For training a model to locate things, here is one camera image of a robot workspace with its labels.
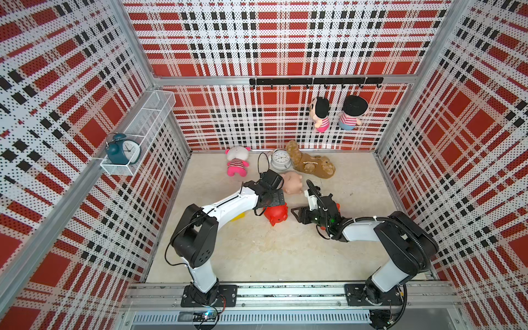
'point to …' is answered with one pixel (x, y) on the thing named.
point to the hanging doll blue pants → (353, 107)
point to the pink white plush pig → (236, 163)
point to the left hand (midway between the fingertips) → (274, 200)
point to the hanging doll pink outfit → (319, 110)
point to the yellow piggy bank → (241, 215)
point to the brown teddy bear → (317, 166)
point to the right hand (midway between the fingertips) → (298, 209)
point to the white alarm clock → (281, 159)
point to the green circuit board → (205, 316)
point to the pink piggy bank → (292, 182)
